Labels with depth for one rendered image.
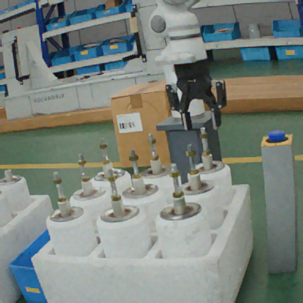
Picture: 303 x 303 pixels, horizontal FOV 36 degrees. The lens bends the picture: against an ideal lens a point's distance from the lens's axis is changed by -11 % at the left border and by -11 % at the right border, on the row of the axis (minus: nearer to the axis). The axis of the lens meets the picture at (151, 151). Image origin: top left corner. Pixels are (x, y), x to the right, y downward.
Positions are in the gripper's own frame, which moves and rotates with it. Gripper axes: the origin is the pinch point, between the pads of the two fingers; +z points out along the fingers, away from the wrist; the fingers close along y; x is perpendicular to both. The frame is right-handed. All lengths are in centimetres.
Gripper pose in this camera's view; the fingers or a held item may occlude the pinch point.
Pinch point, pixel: (201, 123)
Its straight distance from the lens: 110.7
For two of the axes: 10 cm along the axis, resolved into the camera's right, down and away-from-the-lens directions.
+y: -8.3, 0.0, 5.6
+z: 1.8, 9.5, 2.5
